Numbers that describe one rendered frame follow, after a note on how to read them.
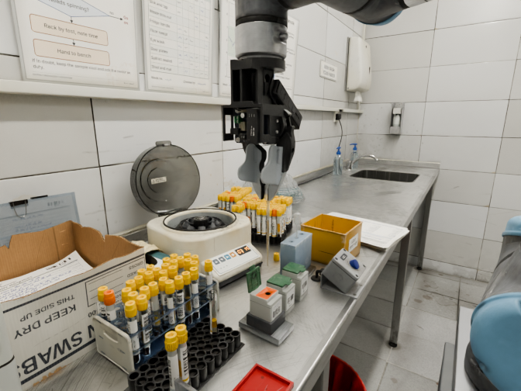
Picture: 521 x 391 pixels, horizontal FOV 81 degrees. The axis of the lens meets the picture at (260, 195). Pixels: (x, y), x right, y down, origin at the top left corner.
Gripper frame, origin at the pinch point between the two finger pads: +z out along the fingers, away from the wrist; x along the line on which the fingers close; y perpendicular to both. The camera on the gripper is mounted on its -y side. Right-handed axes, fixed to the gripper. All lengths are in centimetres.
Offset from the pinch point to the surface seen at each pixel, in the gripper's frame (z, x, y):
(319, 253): 23.9, -2.8, -31.4
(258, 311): 22.1, -0.7, 1.9
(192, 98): -19, -53, -36
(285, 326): 25.5, 3.4, -1.0
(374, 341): 114, -3, -122
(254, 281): 17.7, -3.0, -0.2
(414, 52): -63, -17, -241
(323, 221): 19.2, -7.3, -44.4
